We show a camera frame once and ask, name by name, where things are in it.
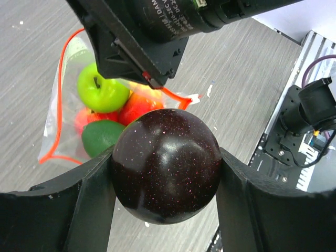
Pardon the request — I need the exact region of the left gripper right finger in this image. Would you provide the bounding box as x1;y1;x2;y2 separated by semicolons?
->
216;150;335;251

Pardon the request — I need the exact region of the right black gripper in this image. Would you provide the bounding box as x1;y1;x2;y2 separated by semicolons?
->
67;0;290;89

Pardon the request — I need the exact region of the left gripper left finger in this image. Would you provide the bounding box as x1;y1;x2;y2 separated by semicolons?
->
1;148;116;251

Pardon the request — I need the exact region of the red yellow toy mango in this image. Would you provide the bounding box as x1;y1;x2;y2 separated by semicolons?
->
118;81;164;126

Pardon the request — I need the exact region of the light green toy apple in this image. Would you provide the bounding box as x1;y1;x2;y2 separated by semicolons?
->
77;63;130;113

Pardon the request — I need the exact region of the clear zip top bag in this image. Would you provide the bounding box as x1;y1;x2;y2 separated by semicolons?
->
38;29;200;166

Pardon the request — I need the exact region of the dark green toy avocado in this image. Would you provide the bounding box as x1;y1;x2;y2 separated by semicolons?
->
81;119;125;158

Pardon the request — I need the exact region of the red toy apple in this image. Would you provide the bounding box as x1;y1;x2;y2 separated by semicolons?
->
74;108;119;135

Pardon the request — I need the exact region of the dark brown toy fruit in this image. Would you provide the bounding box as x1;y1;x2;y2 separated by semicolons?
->
112;109;222;225

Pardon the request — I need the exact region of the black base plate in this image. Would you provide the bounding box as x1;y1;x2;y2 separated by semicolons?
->
209;83;336;252

